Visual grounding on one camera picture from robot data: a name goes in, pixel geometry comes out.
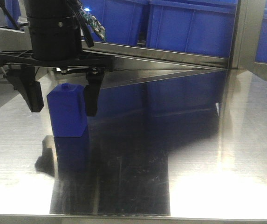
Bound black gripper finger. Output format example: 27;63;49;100
6;64;44;112
84;67;104;116

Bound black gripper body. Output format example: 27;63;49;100
0;50;115;72

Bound blue square bottle part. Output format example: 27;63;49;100
47;83;88;137

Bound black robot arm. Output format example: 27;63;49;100
0;0;114;117

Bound blue bin centre left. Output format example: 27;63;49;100
82;0;149;46

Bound blue bin far left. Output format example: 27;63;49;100
5;0;26;25

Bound blue bin centre right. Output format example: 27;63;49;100
146;0;236;58

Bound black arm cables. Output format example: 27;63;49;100
65;0;107;48

